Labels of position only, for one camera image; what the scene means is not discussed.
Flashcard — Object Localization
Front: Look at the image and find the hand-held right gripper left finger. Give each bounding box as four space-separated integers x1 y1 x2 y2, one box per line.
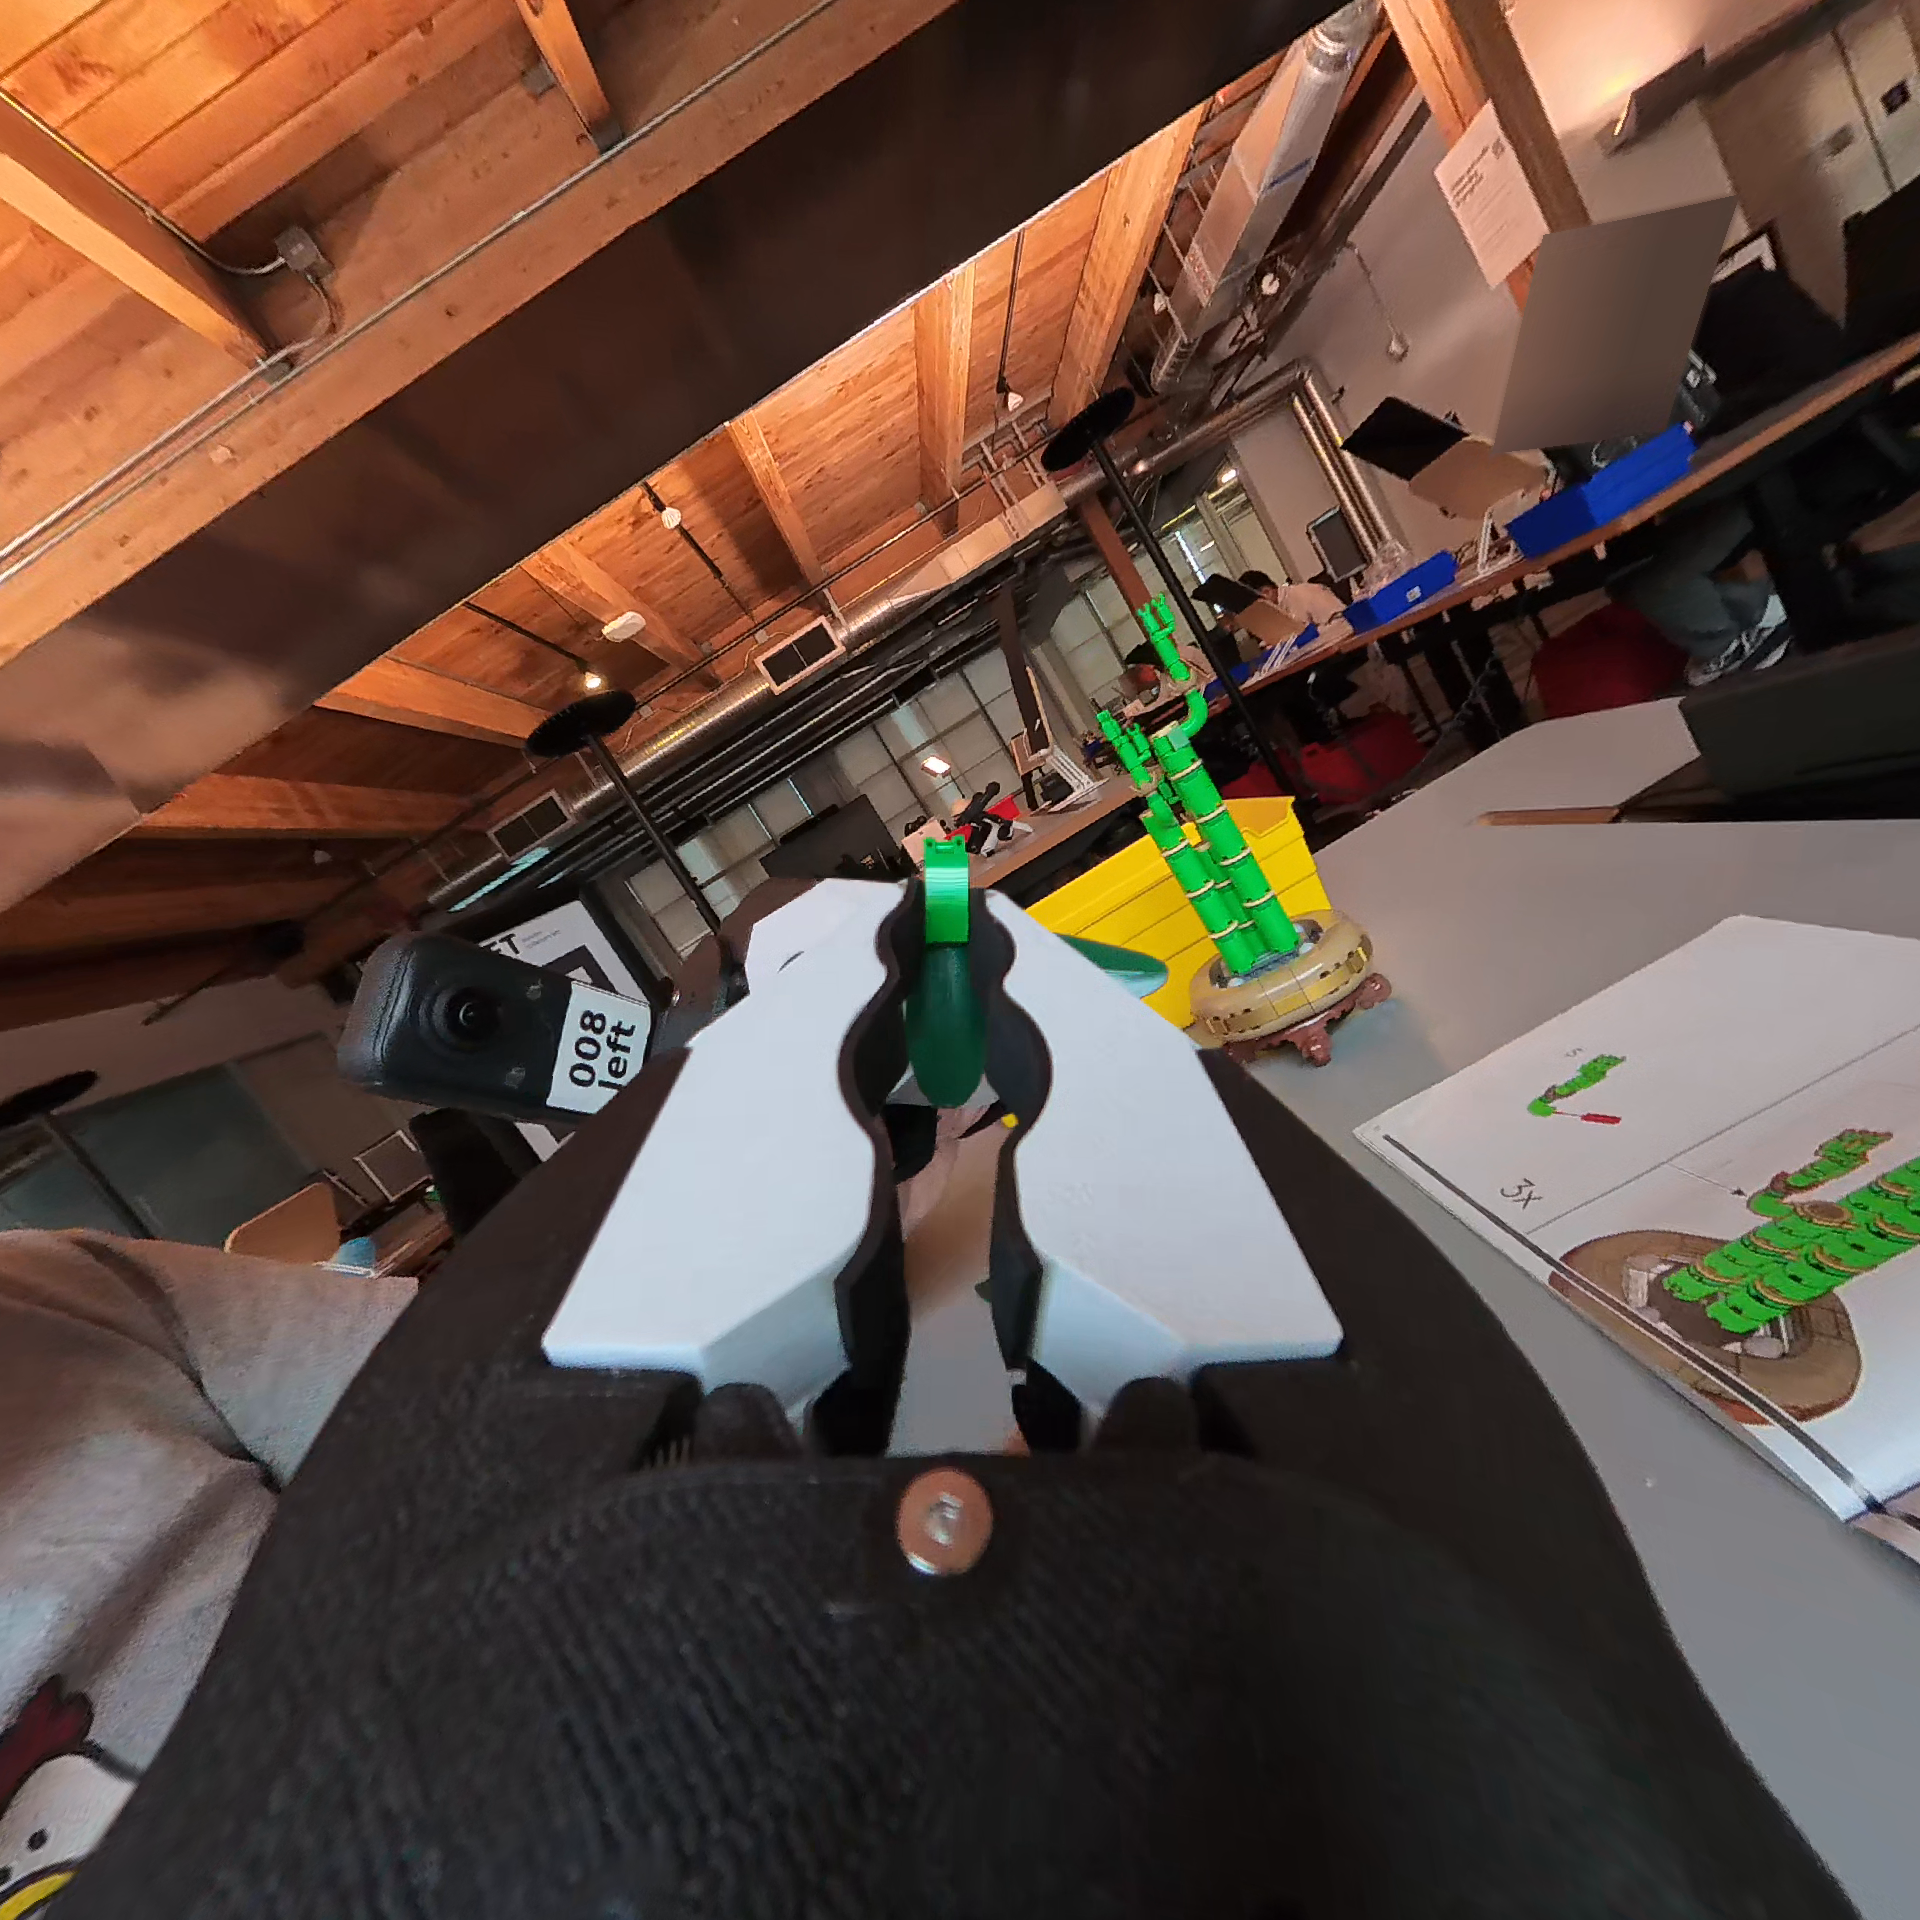
544 875 922 1450

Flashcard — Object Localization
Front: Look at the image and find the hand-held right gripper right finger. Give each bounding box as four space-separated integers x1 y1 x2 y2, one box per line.
976 884 1344 1455

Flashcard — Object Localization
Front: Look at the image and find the dark green lego leaf piece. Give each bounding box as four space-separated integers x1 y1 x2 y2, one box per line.
903 930 1167 1116

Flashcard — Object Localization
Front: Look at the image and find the green lego bamboo model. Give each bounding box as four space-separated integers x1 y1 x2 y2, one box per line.
1101 596 1395 1070

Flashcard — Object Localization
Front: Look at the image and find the lego instruction booklet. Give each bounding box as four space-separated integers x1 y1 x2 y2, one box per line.
1354 912 1920 1569

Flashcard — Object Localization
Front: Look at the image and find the yellow plastic bin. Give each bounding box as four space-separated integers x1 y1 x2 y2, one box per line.
1027 796 1335 1037

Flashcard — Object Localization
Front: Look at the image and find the red beanbag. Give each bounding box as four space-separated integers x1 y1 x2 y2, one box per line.
1532 608 1690 722
1321 712 1427 797

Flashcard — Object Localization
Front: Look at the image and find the grey printed sweatshirt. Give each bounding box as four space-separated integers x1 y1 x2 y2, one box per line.
0 1227 453 1920

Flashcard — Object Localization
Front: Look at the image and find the blue plastic bin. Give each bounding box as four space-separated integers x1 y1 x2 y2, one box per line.
1341 550 1464 635
1505 425 1702 561

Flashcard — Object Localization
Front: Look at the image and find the wooden work table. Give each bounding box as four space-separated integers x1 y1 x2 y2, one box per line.
1186 337 1920 707

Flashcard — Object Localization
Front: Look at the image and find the white paper notice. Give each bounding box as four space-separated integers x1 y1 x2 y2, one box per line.
1434 103 1550 291

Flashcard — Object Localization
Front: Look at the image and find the silver ventilation duct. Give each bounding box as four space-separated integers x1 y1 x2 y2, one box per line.
1178 0 1381 347

